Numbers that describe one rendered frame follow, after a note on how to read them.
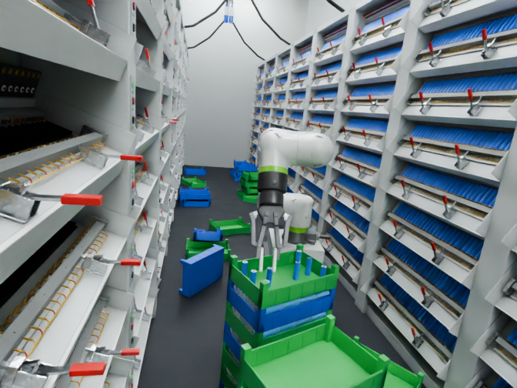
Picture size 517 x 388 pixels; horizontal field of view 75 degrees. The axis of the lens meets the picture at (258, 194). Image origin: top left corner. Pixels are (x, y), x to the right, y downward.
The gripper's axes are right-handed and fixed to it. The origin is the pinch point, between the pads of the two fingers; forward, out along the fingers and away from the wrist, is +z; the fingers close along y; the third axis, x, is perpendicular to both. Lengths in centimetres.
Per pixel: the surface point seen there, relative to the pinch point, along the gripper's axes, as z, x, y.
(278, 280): 6.4, -13.2, -5.6
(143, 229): -9, -35, 46
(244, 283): 7.5, -4.6, 6.3
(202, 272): 10, -95, 26
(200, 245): -7, -151, 33
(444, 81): -78, -22, -72
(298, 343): 21.7, 5.0, -9.1
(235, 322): 20.6, -13.9, 7.9
